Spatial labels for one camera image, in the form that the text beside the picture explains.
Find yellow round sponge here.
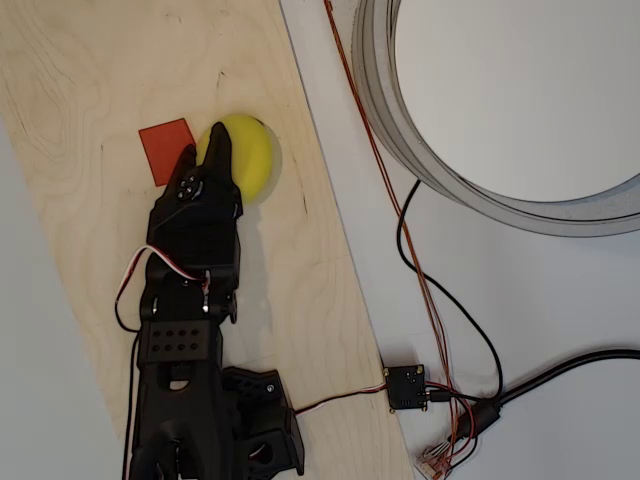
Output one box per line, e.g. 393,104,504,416
194,113,276,205

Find red paper square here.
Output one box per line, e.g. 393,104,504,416
138,118,197,188

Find light plywood board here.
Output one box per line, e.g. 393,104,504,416
0,0,416,480

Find small black controller board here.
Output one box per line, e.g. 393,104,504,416
383,364,427,414

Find red white black servo cable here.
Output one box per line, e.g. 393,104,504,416
292,382,389,415
114,244,212,332

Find thin copper wire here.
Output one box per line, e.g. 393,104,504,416
323,0,459,451
327,0,464,451

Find large grey ring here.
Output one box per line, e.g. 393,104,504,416
351,0,640,239

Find thin black cable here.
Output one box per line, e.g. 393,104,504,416
397,179,504,404

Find white plastic wire connector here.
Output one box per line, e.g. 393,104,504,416
414,444,456,479

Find thick black power cable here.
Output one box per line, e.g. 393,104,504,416
457,348,640,441

